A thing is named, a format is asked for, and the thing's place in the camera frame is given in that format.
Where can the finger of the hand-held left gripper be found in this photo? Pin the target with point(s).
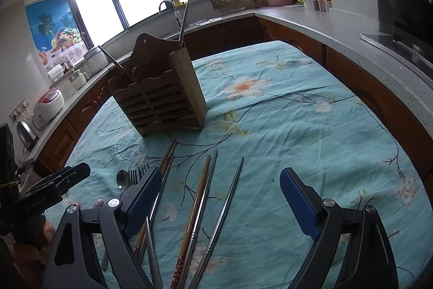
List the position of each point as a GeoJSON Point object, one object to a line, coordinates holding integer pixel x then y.
{"type": "Point", "coordinates": [64, 179]}

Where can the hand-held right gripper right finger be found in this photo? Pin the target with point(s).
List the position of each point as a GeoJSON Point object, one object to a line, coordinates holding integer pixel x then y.
{"type": "Point", "coordinates": [297, 204]}

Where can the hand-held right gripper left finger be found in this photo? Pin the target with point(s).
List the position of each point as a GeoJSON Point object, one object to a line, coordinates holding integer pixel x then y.
{"type": "Point", "coordinates": [145, 197]}

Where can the metal fork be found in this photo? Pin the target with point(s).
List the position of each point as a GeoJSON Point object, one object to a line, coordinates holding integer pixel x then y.
{"type": "Point", "coordinates": [139, 171]}

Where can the metal spoon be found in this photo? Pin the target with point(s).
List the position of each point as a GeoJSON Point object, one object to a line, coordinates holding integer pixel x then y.
{"type": "Point", "coordinates": [122, 179]}

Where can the floral-tipped wooden chopstick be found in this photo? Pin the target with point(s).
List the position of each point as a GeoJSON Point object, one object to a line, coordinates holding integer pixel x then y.
{"type": "Point", "coordinates": [198, 201]}

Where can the wooden utensil holder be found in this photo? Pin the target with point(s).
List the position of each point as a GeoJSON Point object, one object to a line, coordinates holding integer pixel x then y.
{"type": "Point", "coordinates": [159, 99]}

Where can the person's left hand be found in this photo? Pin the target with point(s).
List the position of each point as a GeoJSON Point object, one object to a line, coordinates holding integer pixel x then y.
{"type": "Point", "coordinates": [48, 231]}

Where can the steel electric kettle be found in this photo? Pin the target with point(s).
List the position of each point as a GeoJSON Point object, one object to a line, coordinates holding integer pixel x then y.
{"type": "Point", "coordinates": [26, 135]}

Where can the red and white rice cooker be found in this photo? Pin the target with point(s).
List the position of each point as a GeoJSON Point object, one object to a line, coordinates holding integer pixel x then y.
{"type": "Point", "coordinates": [49, 102]}

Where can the teal floral tablecloth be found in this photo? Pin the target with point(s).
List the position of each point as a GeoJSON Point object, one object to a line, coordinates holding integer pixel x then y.
{"type": "Point", "coordinates": [287, 126]}

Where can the white storage container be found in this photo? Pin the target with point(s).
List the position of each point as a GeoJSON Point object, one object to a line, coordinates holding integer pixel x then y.
{"type": "Point", "coordinates": [55, 74]}

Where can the small white pot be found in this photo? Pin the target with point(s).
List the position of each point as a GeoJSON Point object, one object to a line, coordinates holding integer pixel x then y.
{"type": "Point", "coordinates": [78, 80]}

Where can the grey kitchen countertop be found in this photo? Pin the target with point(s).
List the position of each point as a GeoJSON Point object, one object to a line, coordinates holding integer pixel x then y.
{"type": "Point", "coordinates": [338, 31]}

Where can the brown lower kitchen cabinets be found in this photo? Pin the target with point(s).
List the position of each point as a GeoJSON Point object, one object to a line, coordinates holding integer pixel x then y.
{"type": "Point", "coordinates": [216, 35]}

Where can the black gas stove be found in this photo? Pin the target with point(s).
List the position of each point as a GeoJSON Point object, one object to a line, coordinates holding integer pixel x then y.
{"type": "Point", "coordinates": [406, 42]}

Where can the chrome sink faucet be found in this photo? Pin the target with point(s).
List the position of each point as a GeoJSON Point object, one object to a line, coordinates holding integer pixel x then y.
{"type": "Point", "coordinates": [165, 2]}

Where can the pink spice jar set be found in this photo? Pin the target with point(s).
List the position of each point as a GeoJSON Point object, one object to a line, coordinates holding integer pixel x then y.
{"type": "Point", "coordinates": [320, 4]}

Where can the wall outlet strip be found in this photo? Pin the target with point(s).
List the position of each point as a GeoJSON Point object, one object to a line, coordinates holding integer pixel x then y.
{"type": "Point", "coordinates": [20, 110]}

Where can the tropical fruit wall poster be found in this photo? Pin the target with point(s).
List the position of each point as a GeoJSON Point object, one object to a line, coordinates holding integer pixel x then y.
{"type": "Point", "coordinates": [50, 28]}

